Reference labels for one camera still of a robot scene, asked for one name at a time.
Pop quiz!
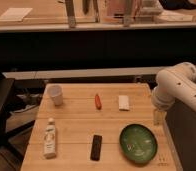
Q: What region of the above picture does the white sponge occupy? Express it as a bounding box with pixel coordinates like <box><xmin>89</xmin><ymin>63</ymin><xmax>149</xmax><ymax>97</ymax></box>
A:
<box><xmin>118</xmin><ymin>95</ymin><xmax>130</xmax><ymax>111</ymax></box>

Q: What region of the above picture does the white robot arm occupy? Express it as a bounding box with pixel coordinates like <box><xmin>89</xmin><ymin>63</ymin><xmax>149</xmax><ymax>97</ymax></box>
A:
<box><xmin>151</xmin><ymin>62</ymin><xmax>196</xmax><ymax>125</ymax></box>

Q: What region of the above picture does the green plate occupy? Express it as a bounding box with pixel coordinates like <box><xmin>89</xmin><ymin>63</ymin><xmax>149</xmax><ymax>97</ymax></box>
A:
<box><xmin>119</xmin><ymin>124</ymin><xmax>158</xmax><ymax>165</ymax></box>

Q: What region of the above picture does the orange carrot toy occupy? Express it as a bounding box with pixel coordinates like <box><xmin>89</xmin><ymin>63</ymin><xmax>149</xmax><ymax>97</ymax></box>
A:
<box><xmin>95</xmin><ymin>94</ymin><xmax>102</xmax><ymax>110</ymax></box>

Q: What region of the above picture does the black rectangular remote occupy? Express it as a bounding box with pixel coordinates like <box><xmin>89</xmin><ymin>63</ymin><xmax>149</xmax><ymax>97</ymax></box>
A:
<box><xmin>90</xmin><ymin>135</ymin><xmax>102</xmax><ymax>161</ymax></box>

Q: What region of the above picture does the white lotion bottle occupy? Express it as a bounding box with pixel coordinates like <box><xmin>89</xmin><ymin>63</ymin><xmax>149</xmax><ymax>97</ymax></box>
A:
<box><xmin>44</xmin><ymin>118</ymin><xmax>56</xmax><ymax>159</ymax></box>

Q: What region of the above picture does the black office chair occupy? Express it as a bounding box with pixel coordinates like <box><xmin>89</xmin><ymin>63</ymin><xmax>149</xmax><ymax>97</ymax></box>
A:
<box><xmin>0</xmin><ymin>71</ymin><xmax>35</xmax><ymax>161</ymax></box>

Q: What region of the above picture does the white paper sheet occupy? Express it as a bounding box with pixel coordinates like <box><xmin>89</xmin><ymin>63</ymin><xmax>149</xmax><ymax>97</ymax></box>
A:
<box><xmin>0</xmin><ymin>7</ymin><xmax>32</xmax><ymax>22</ymax></box>

